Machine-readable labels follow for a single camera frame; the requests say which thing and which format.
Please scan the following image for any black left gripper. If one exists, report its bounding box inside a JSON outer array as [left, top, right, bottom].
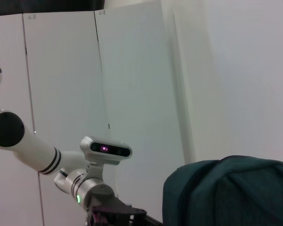
[[84, 187, 163, 226]]

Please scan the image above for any dark teal insulated lunch bag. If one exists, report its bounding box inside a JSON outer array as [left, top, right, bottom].
[[163, 155, 283, 226]]

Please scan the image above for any black background curtain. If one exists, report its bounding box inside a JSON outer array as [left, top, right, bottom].
[[0, 0, 106, 17]]

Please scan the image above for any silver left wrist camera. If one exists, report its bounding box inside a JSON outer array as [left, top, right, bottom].
[[79, 136, 133, 182]]

